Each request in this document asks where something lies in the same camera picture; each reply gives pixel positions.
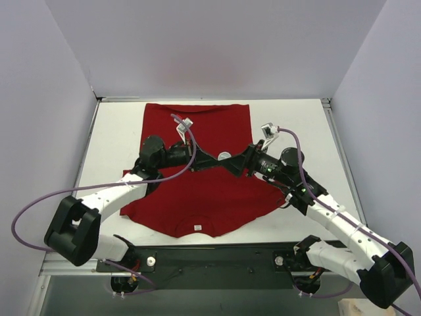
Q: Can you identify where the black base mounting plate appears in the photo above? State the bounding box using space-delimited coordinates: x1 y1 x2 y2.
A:
95 242 335 290

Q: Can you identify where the round brooch badge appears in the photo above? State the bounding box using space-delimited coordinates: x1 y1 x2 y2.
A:
218 151 232 161

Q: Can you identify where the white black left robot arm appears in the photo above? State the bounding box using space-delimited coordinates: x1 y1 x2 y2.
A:
44 136 219 271

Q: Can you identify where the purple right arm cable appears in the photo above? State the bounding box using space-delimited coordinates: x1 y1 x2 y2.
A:
278 126 421 316

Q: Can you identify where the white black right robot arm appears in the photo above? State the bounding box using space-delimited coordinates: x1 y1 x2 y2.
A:
218 141 420 309

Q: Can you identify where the red t-shirt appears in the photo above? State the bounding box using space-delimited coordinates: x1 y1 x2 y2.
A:
120 103 285 238

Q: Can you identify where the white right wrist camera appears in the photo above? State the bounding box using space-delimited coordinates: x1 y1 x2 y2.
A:
261 122 279 151

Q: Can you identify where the beige tissue pack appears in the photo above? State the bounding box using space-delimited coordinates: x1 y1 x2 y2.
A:
338 298 396 316

